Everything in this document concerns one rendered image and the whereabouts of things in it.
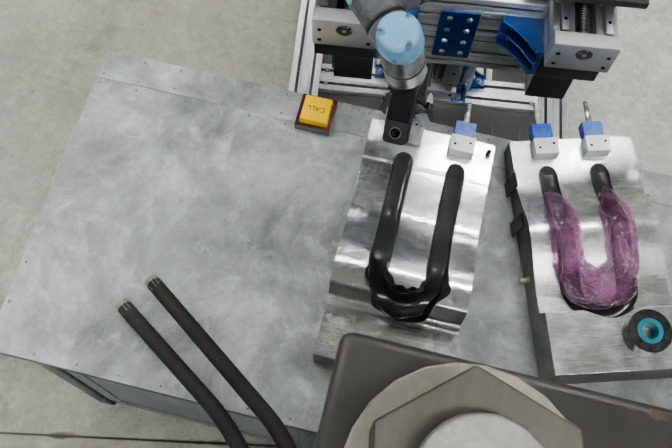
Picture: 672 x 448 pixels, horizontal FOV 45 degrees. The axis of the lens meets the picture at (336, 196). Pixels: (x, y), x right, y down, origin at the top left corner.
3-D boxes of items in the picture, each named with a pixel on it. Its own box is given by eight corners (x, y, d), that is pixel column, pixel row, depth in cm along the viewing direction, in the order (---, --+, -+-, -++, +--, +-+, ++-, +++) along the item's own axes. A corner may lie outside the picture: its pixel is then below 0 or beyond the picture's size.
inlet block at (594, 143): (569, 107, 178) (577, 95, 173) (592, 106, 178) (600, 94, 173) (580, 162, 173) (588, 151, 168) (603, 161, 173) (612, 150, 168)
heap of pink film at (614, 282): (534, 190, 167) (544, 175, 160) (619, 186, 168) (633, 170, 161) (555, 314, 157) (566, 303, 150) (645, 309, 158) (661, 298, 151)
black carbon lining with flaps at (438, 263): (393, 154, 168) (397, 133, 160) (470, 171, 167) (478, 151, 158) (355, 314, 155) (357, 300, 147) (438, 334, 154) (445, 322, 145)
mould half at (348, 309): (369, 137, 178) (373, 107, 165) (487, 163, 176) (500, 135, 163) (313, 360, 159) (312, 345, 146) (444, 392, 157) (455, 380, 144)
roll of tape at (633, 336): (614, 340, 150) (620, 335, 147) (634, 305, 153) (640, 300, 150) (653, 365, 149) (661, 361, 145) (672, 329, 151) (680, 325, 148)
